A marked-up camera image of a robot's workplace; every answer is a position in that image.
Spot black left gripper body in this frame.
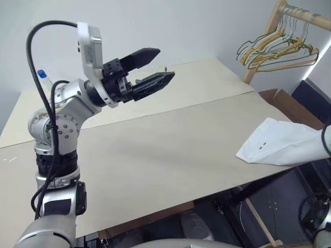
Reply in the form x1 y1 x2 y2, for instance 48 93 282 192
100 58 135 104

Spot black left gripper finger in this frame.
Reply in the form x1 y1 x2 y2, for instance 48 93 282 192
131 71 176 102
120 48 161 72

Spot white cloth garment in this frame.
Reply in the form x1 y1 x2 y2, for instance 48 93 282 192
235 117 331 166

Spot olive green wire hanger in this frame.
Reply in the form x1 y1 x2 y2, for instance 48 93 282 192
321 123 331 157

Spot clear bottle with blue cap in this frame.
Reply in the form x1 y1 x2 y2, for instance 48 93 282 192
37 69 54 90

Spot wooden clothes rack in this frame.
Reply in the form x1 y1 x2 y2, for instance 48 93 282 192
243 0 331 85

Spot brown cardboard box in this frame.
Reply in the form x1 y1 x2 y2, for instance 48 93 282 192
258 88 325 130

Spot translucent plastic container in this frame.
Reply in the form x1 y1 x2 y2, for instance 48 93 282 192
180 211 216 241

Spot silver robot torso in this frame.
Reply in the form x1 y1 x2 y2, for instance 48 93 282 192
139 237 262 248

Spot light wooden strip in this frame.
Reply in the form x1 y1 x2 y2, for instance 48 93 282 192
244 198 276 245

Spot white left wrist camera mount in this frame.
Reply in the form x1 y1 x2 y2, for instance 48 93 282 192
77 22 119 109

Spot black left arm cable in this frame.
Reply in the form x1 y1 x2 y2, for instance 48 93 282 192
26 21 78 218

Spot bunch of wire hangers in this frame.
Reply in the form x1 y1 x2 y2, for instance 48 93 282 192
236 14 320 73

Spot round black wire coil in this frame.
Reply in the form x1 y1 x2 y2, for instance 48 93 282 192
299 195 331 233

